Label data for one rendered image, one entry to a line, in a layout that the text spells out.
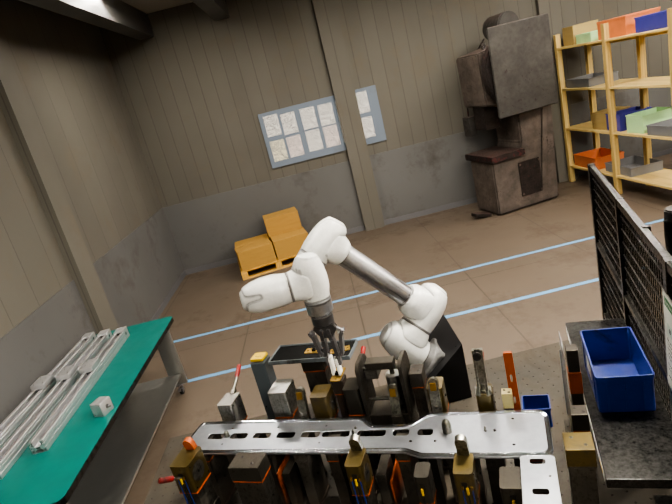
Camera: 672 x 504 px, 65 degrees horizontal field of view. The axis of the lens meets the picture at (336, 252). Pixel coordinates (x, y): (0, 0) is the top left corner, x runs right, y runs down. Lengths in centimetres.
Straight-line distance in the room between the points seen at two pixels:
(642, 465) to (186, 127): 725
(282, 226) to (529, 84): 375
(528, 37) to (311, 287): 595
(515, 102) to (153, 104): 491
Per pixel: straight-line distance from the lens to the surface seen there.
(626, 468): 175
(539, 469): 178
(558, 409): 250
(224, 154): 805
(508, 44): 714
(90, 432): 346
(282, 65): 793
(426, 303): 247
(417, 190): 821
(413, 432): 197
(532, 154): 769
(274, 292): 169
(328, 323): 177
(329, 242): 224
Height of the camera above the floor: 219
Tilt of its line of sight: 17 degrees down
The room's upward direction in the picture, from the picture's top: 14 degrees counter-clockwise
